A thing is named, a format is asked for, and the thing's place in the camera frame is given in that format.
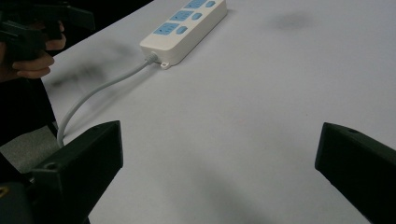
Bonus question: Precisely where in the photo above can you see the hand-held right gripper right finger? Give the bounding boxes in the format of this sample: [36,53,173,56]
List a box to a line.
[314,121,396,224]

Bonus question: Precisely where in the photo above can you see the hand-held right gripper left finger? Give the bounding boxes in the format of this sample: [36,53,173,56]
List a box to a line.
[30,119,124,224]

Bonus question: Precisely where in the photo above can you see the white power strip blue sockets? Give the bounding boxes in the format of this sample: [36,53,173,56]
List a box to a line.
[139,0,229,70]

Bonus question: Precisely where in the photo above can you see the grey power strip cable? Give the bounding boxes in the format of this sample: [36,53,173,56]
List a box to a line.
[56,53,160,148]

